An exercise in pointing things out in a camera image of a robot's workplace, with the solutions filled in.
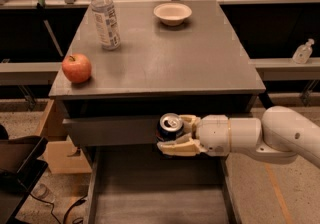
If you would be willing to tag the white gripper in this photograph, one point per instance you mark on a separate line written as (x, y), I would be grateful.
(214, 133)

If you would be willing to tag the blue pepsi can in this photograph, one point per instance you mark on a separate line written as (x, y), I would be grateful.
(169, 127)

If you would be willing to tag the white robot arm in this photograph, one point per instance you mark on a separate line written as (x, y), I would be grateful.
(279, 136)

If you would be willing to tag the grey top drawer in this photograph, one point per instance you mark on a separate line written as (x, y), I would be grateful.
(112, 130)

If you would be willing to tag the grey drawer cabinet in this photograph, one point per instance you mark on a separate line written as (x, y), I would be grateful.
(199, 67)

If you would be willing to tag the grey open middle drawer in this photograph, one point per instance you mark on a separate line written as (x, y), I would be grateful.
(135, 184)

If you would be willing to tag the white paper bowl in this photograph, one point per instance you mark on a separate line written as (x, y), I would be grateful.
(172, 14)

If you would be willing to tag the cardboard box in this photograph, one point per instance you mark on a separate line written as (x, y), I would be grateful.
(62, 156)

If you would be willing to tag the red apple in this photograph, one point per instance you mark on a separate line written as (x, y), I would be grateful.
(77, 68)

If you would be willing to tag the clear hand sanitizer bottle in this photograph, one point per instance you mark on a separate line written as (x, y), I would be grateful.
(303, 52)

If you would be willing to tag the clear plastic water bottle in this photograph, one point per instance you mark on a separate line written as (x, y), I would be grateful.
(105, 18)

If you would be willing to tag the black bin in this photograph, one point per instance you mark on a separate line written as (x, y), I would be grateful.
(20, 170)

